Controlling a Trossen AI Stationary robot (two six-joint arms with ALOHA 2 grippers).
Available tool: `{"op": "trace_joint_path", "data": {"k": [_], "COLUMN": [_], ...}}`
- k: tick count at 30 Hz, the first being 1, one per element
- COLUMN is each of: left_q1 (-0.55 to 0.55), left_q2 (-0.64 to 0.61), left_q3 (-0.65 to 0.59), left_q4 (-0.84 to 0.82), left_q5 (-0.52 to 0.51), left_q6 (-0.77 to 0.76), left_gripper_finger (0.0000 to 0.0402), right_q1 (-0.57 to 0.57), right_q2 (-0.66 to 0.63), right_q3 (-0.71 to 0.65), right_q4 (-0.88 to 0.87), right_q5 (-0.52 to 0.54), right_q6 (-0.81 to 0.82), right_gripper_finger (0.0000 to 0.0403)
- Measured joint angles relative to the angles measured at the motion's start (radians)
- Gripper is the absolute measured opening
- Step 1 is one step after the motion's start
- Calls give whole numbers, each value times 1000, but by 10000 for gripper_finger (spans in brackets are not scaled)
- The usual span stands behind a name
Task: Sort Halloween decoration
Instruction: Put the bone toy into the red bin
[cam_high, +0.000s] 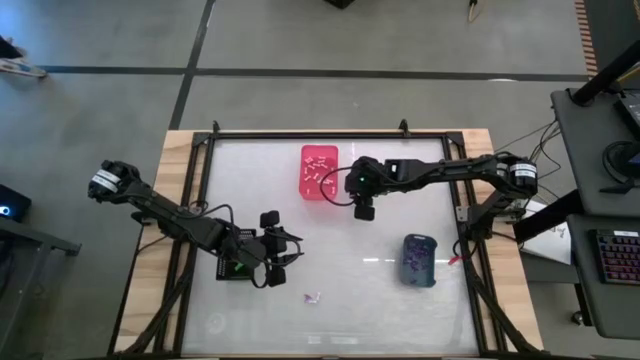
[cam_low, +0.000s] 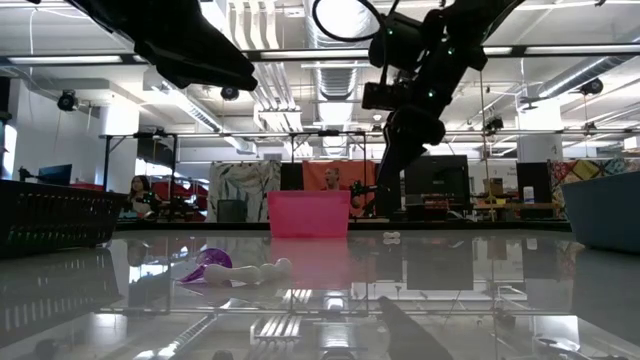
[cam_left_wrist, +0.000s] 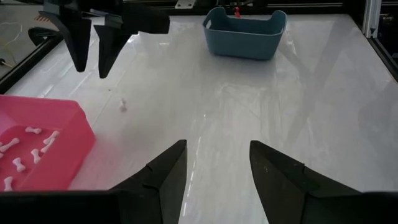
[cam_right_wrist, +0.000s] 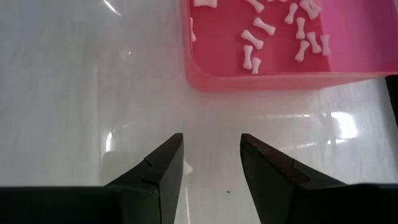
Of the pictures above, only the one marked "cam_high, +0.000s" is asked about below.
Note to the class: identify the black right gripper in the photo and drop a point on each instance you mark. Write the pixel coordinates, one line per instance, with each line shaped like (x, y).
(365, 180)

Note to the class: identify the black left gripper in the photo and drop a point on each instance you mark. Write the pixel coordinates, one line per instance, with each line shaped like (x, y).
(267, 247)

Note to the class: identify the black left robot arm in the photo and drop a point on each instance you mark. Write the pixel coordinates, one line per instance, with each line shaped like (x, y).
(175, 217)

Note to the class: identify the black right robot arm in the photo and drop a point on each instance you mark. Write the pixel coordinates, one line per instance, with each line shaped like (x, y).
(450, 170)

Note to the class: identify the pink plastic bin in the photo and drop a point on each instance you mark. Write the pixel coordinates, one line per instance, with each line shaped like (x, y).
(330, 150)

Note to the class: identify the black slotted plastic basket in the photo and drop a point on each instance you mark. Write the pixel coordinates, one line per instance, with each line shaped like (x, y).
(222, 260)

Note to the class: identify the teal plastic bin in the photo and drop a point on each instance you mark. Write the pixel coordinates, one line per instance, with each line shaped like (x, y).
(420, 277)

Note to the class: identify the black floor object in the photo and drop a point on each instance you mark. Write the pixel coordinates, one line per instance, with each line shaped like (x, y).
(340, 2)

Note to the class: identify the white paper sheet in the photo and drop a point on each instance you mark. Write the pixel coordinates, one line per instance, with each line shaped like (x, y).
(550, 240)

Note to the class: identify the grey desk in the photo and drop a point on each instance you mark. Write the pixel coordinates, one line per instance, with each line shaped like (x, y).
(582, 300)
(585, 150)

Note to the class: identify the desk caster wheel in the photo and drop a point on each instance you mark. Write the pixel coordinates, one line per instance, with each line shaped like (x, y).
(577, 318)

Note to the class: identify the black metal pole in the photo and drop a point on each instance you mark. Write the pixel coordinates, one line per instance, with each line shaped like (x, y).
(605, 75)

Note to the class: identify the dark grey side table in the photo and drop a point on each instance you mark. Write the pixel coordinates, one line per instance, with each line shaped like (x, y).
(30, 240)

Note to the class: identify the backlit black keyboard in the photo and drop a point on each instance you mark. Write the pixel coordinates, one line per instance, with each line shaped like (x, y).
(620, 257)

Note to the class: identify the black device with blue light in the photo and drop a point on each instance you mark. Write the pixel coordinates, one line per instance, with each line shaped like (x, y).
(17, 200)

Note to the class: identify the person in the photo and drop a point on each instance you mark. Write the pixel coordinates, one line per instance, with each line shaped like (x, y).
(22, 67)

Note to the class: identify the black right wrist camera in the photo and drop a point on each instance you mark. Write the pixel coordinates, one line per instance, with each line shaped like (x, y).
(364, 212)

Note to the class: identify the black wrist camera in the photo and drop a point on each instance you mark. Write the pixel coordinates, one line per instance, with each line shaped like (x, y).
(364, 212)
(270, 219)

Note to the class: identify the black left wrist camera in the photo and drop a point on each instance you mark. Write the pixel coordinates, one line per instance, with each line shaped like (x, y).
(270, 219)

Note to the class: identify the black frame clamp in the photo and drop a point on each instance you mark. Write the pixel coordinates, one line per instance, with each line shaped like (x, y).
(404, 127)
(216, 127)

